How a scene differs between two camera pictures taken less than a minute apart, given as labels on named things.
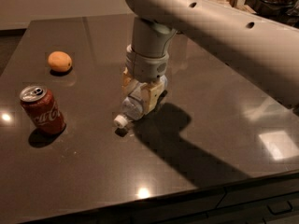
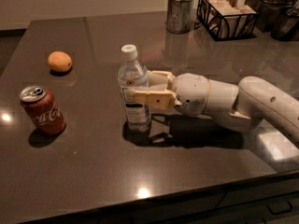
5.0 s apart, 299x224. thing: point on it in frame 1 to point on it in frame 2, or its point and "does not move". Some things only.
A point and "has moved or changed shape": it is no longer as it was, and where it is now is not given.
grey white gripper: (146, 66) to (192, 92)
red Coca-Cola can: (43, 109) does not move
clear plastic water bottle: (134, 105) has moved or changed shape
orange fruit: (59, 61) does not move
